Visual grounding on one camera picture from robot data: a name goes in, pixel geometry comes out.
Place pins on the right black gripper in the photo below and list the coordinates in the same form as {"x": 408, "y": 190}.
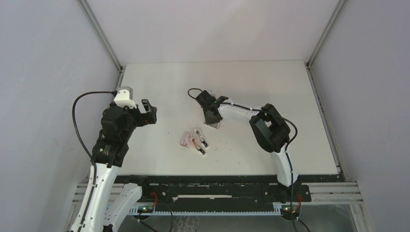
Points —
{"x": 210, "y": 121}

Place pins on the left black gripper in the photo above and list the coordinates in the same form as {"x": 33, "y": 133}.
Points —
{"x": 150, "y": 116}

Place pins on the white stapler base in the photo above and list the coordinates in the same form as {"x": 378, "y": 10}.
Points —
{"x": 201, "y": 138}

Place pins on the red white staple box sleeve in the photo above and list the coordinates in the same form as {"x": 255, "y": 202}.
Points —
{"x": 186, "y": 139}

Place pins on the pink stapler top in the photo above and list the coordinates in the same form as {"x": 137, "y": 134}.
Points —
{"x": 198, "y": 146}

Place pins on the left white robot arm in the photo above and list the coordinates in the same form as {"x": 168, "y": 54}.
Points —
{"x": 96, "y": 214}

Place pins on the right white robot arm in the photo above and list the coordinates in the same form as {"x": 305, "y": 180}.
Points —
{"x": 273, "y": 133}

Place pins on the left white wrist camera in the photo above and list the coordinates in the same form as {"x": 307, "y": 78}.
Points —
{"x": 124, "y": 97}

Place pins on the black front mounting rail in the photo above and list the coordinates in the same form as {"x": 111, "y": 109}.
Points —
{"x": 216, "y": 194}

